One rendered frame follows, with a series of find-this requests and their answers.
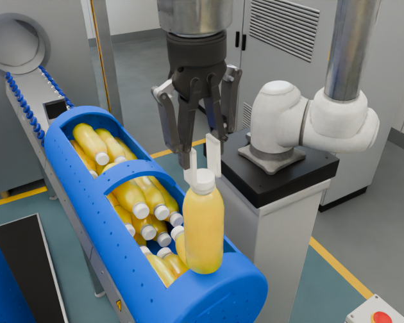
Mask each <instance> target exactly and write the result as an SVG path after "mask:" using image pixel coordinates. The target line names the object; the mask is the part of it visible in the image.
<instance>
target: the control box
mask: <svg viewBox="0 0 404 323"><path fill-rule="evenodd" d="M378 311H382V312H384V313H386V314H388V315H389V316H390V318H391V319H392V323H404V317H403V316H401V315H400V314H399V313H398V312H397V311H396V310H395V309H393V308H392V307H391V306H389V305H388V304H387V303H386V302H385V301H384V300H383V299H381V298H380V297H379V296H378V295H376V294H374V295H373V296H372V297H370V298H369V299H368V300H367V301H366V302H364V303H363V304H361V305H360V306H359V307H358V308H356V309H355V310H354V311H352V312H351V313H350V314H349V315H347V317H346V321H345V322H344V323H376V322H375V321H374V318H373V316H374V314H375V313H376V312H378Z"/></svg>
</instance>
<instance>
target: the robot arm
mask: <svg viewBox="0 0 404 323"><path fill-rule="evenodd" d="M156 1H157V8H158V20H159V25H160V27H161V28H162V29H164V30H165V31H167V33H166V40H167V53H168V59H169V64H170V71H169V74H168V77H167V79H168V80H167V81H166V82H165V83H164V84H163V85H161V86H160V87H157V86H153V87H152V88H151V94H152V95H153V97H154V98H155V100H156V102H157V105H158V111H159V115H160V122H161V125H162V132H163V136H164V142H165V146H166V147H167V148H168V149H170V150H171V151H172V152H173V153H174V154H178V158H179V159H178V160H179V165H180V167H181V168H183V171H184V180H185V181H186V182H187V183H188V184H189V185H190V186H191V187H192V188H193V189H195V188H197V187H198V179H197V160H196V150H195V149H193V148H192V137H193V131H194V121H195V114H196V110H197V109H198V106H199V100H201V99H203V101H204V105H205V110H206V116H207V119H208V125H209V128H210V132H211V134H210V133H208V134H206V154H207V166H208V169H209V170H211V171H212V172H213V173H214V174H215V177H217V178H219V177H221V155H222V154H223V153H224V142H226V141H227V140H228V136H227V135H226V134H227V133H228V132H230V133H231V132H233V131H234V129H235V118H236V109H237V93H238V85H239V82H240V79H241V76H242V70H241V69H239V68H237V67H235V66H233V65H231V64H228V65H227V64H226V62H225V60H224V59H225V58H226V45H227V31H226V30H225V29H226V28H227V27H229V26H230V25H231V23H232V21H233V0H156ZM382 1H383V0H337V8H336V13H335V21H334V26H333V34H332V42H331V46H330V54H329V59H328V67H327V72H326V80H325V84H324V87H323V88H322V89H320V90H319V91H318V92H317V93H316V95H315V97H314V100H309V99H307V98H305V97H303V96H301V92H300V91H299V90H298V88H297V87H295V86H294V85H293V84H290V83H289V82H286V81H272V82H269V83H266V84H265V85H264V86H263V87H262V89H261V90H260V91H259V93H258V95H257V98H256V99H255V102H254V103H253V107H252V111H251V123H250V133H247V134H246V139H247V140H248V141H249V142H250V144H249V145H247V146H245V147H240V148H239V149H238V154H239V155H241V156H244V157H246V158H247V159H249V160H250V161H252V162H253V163H254V164H256V165H258V166H259V167H260V168H261V169H263V170H264V171H265V172H266V174H268V175H273V174H275V173H276V172H277V171H278V170H280V169H282V168H284V167H286V166H288V165H290V164H292V163H294V162H296V161H298V160H302V159H304V158H305V156H306V153H305V152H304V151H300V150H299V149H296V148H295V147H294V146H299V145H301V146H304V147H309V148H311V149H317V150H320V151H327V152H331V153H344V154H348V153H359V152H362V151H365V150H366V149H369V148H370V147H371V146H372V145H373V144H374V142H375V139H376V136H377V133H378V129H379V125H380V121H379V119H378V116H377V114H376V113H375V111H374V110H373V109H371V108H368V107H367V98H366V96H365V95H364V93H363V92H362V91H361V90H360V89H361V86H362V82H363V78H364V73H365V70H366V65H367V60H368V57H369V52H370V49H371V44H372V41H373V36H374V33H375V28H376V24H377V22H378V17H379V14H380V8H381V5H382ZM221 80H222V81H221ZM220 82H221V95H220V91H219V84H220ZM174 89H175V90H176V91H177V92H178V103H179V112H178V126H177V124H176V116H175V112H174V106H173V103H172V100H173V99H174V97H173V90H174ZM220 100H221V103H220V102H219V101H220Z"/></svg>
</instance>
